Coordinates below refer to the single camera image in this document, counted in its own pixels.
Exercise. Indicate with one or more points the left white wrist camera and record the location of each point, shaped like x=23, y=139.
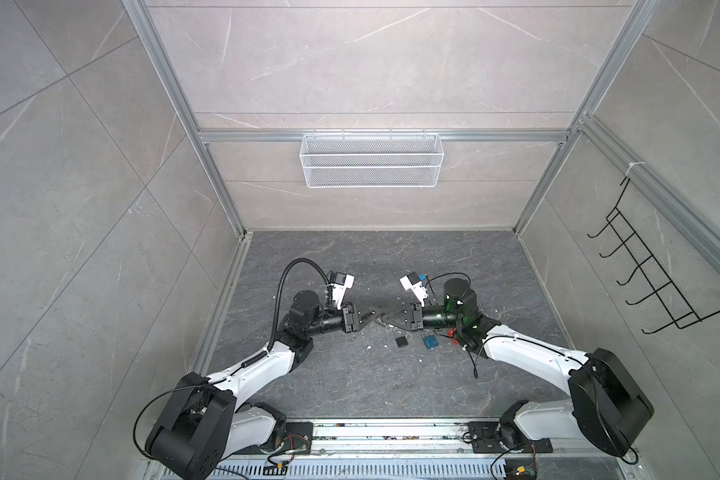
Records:
x=339, y=283

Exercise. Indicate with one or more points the red padlock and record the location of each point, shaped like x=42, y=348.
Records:
x=453, y=333

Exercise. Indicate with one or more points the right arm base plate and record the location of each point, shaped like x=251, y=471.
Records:
x=504, y=438

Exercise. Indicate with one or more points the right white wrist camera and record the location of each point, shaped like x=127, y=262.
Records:
x=414, y=283

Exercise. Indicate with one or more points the black wire hook rack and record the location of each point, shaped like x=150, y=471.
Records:
x=646, y=265

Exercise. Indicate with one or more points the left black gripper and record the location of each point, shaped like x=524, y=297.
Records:
x=350, y=317

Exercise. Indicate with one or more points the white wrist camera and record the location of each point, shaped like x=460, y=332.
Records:
x=339, y=283
x=414, y=283

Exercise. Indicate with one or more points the blue padlock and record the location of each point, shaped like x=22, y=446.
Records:
x=430, y=342

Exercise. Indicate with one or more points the aluminium front rail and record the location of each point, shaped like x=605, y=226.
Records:
x=419, y=448

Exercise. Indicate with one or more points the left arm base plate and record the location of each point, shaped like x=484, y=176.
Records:
x=293, y=435

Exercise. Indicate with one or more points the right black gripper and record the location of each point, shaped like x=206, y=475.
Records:
x=416, y=309

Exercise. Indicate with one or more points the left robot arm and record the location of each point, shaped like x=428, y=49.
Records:
x=208, y=418

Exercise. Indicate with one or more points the white wire mesh basket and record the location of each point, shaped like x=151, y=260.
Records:
x=379, y=160

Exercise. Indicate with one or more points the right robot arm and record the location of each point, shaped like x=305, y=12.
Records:
x=603, y=405

